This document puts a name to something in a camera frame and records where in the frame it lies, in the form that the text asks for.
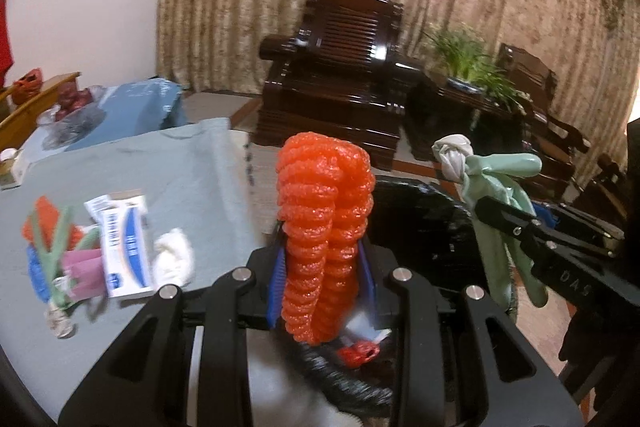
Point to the red crumpled wrapper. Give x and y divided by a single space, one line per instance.
357 353

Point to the orange foam fruit net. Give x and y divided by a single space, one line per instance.
320 217

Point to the beige tissue box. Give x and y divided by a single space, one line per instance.
11 169

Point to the white paper scrap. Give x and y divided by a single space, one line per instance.
367 332

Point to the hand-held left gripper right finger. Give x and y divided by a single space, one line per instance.
365 274

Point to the cut glass fruit bowl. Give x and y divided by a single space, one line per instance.
75 124

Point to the pale green rubber glove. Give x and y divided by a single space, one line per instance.
492 187

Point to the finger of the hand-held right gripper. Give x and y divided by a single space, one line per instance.
505 217
585 232

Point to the red hanging cloth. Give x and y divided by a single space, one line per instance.
5 37

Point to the flat orange foam net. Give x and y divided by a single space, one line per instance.
45 219

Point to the light wooden chair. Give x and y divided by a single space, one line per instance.
30 107

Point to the dark wooden armchair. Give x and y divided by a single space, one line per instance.
542 107
340 72

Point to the red plastic bag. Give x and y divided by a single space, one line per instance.
27 86

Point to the green potted plant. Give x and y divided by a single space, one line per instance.
465 57

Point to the small crumpled grey wrapper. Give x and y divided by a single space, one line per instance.
60 322

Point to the white tissue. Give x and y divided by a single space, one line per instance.
175 257

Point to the black bag-lined trash bin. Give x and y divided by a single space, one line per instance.
425 227

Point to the small red apple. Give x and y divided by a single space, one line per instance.
85 99

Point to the dark wooden side table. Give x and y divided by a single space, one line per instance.
440 122

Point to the light blue tablecloth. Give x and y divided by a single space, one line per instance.
135 107

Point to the large red apple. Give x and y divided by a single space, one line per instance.
69 93

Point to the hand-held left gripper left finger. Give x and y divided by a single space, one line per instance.
276 279

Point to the white and blue medicine box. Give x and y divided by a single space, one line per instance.
122 247

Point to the pink wrapper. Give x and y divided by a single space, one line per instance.
85 274

